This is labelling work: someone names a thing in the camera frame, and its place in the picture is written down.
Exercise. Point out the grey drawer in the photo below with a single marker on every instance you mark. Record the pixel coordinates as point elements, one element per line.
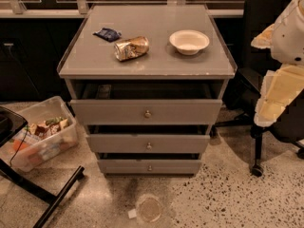
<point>147,104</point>
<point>149,139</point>
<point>149,164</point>

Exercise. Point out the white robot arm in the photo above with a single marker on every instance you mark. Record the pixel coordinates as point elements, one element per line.
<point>285,39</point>

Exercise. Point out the grey drawer cabinet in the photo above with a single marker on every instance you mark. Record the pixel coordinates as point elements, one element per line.
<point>91,60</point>

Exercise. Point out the dark object in top drawer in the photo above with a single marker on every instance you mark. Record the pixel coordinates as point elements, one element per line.
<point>103,92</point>

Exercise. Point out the grey top drawer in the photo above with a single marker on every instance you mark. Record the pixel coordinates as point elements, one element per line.
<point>147,104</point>

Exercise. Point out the grey bottom drawer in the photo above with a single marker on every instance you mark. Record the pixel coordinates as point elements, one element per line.
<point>149,164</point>

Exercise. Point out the crushed gold soda can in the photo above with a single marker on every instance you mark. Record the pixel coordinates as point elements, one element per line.
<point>131,48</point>

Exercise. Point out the white paper bowl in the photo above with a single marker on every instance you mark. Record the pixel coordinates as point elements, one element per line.
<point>189,42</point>

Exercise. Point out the blue snack wrapper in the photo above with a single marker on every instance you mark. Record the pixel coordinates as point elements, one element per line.
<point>108,34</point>

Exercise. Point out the round floor drain cover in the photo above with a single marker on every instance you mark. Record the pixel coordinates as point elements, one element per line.
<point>149,208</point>

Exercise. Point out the clear plastic storage bin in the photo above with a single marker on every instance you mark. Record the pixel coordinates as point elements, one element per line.
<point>44,150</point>

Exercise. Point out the small white paper scrap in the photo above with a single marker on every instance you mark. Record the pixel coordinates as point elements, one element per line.
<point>132,214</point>

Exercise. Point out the snack packages in bin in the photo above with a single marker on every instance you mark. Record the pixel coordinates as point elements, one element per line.
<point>36,132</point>

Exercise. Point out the black office chair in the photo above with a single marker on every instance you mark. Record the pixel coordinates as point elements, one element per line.
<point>244,90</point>

